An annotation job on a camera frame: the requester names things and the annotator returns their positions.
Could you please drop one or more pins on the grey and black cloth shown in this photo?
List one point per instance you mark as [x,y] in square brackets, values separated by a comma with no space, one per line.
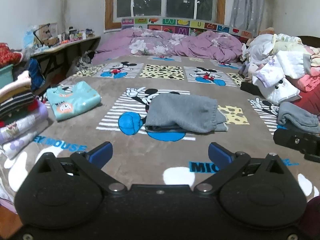
[82,60]

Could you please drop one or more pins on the teal printed child's shirt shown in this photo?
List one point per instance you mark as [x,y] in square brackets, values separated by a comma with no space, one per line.
[72,100]

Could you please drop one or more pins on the blue hanging cloth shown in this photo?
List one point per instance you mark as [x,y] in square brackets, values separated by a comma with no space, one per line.
[36,75]

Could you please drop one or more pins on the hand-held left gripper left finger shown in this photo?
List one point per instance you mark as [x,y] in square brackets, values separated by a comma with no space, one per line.
[101,154]

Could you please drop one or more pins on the colourful alphabet headboard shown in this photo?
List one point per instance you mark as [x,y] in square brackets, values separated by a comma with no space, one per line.
[170,22]

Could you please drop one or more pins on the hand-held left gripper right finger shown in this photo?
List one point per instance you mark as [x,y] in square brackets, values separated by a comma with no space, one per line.
[219,155]

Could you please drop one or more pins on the clutter of small desk things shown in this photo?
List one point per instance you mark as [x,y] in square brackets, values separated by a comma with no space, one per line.
[50,38]

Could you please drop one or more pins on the red patterned cloth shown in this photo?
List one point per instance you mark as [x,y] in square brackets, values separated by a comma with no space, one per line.
[7,55]

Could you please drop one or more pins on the pile of unfolded clothes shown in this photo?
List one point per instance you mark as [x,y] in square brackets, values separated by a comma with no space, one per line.
[282,62]

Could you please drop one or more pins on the green storage box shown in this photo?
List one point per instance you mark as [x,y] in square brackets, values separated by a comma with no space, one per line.
[6,76]

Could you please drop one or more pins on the wooden framed window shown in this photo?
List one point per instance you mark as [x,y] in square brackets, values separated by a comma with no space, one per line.
[150,0]

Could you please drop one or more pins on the dark wooden desk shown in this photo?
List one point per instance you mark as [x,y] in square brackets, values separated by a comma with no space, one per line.
[63,47]

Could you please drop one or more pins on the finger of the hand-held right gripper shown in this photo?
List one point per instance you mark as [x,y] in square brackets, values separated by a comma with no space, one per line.
[290,140]

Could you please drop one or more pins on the stack of folded clothes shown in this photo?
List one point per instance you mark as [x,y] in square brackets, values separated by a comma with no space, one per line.
[20,100]

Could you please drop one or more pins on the purple floral quilt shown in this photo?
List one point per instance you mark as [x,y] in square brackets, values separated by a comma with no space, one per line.
[200,45]

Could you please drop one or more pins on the grey fleece garment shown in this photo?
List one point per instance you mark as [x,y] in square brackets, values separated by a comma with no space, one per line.
[297,118]
[182,112]

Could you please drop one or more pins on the cartoon printed blanket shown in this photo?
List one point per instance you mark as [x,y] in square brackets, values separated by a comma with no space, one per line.
[175,150]

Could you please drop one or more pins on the grey curtain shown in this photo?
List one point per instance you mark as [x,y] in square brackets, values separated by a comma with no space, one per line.
[247,5]

